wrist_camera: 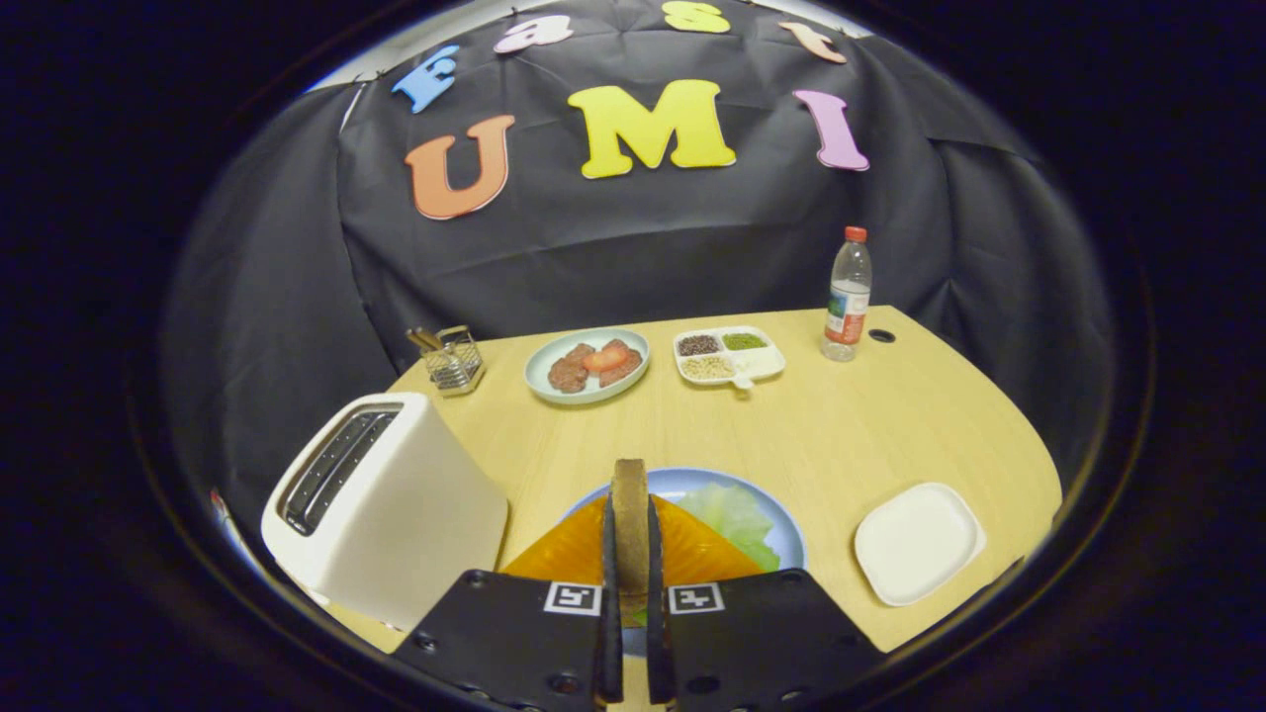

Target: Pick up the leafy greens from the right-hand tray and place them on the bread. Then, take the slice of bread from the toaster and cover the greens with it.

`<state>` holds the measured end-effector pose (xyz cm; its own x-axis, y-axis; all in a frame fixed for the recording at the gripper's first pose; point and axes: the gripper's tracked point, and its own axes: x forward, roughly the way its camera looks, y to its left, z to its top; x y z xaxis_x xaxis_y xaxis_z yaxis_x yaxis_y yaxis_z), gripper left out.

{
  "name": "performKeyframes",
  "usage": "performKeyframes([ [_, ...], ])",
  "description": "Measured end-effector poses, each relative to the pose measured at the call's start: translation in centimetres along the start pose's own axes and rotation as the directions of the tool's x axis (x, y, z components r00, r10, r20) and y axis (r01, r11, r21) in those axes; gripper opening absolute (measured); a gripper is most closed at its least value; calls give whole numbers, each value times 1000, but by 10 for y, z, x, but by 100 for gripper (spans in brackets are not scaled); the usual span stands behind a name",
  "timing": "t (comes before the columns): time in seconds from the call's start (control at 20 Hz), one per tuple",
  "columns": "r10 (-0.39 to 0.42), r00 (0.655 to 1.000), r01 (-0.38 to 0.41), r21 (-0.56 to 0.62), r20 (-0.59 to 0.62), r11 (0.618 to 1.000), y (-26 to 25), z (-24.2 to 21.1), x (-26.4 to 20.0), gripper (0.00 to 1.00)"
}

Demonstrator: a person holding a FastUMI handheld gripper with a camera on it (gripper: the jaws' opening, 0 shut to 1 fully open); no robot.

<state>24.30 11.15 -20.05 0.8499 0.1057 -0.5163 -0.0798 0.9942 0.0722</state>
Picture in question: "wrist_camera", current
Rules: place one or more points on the pale green round plate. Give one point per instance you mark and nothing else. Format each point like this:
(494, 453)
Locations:
(542, 381)

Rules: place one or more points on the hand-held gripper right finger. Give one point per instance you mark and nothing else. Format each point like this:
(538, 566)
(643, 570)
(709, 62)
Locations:
(771, 643)

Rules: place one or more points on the round brown toast slice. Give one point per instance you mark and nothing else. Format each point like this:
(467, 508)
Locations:
(630, 534)

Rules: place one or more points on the clear red-capped water bottle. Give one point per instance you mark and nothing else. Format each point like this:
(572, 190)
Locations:
(847, 307)

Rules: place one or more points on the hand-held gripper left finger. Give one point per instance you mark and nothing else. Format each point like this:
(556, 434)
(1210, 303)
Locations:
(504, 643)

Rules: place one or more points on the white toaster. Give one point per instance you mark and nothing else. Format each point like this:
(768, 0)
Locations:
(415, 534)

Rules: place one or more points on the black backdrop cloth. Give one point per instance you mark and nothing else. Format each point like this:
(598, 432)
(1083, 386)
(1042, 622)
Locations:
(633, 247)

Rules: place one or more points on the small white square plate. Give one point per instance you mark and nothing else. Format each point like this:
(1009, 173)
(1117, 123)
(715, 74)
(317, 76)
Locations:
(920, 544)

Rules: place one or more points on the green lettuce leaf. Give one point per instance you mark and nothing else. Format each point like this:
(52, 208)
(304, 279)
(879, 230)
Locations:
(737, 519)

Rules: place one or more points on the white divided condiment dish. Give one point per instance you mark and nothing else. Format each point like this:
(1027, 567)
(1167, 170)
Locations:
(762, 364)

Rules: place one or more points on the blue round plate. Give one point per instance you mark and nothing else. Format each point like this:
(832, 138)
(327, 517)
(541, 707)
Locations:
(682, 480)

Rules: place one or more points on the red tomato slice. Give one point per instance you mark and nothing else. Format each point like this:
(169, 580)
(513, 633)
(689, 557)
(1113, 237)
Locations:
(605, 358)

